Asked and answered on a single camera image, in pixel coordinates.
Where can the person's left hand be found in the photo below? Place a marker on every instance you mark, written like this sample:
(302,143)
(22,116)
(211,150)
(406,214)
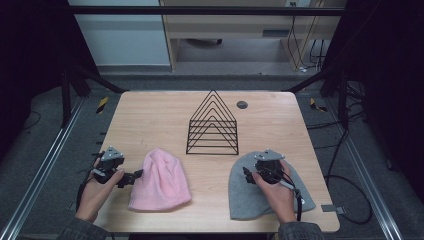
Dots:
(96,195)

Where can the white cabinet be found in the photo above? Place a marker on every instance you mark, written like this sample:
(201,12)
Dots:
(123,36)

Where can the yellow black striped tape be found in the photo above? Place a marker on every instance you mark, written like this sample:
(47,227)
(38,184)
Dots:
(316,105)
(102,104)

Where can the black metal stand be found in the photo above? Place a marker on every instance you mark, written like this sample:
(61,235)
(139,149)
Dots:
(341,96)
(66,93)

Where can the aluminium floor rail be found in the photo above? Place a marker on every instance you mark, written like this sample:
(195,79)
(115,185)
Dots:
(366,173)
(43,166)

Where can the grey round table grommet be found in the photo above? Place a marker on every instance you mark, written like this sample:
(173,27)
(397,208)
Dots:
(242,104)

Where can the pink knit beanie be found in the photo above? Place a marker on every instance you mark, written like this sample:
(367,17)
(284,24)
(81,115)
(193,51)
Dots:
(161,181)

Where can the black horizontal frame bar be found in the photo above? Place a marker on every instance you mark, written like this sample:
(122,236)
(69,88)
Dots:
(200,11)

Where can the grey table bracket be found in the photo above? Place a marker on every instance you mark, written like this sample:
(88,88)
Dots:
(72,206)
(333,209)

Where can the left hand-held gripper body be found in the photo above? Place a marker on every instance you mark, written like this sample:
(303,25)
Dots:
(109,164)

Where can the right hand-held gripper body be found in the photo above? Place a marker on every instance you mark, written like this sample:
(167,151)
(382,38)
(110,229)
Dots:
(269,166)

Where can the person's right hand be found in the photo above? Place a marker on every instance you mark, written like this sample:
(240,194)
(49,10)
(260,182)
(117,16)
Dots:
(277,196)

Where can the light wooden desk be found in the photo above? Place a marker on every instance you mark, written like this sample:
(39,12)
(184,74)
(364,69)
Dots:
(230,30)

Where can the grey knit beanie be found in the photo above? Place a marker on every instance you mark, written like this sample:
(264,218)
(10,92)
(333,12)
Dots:
(243,200)

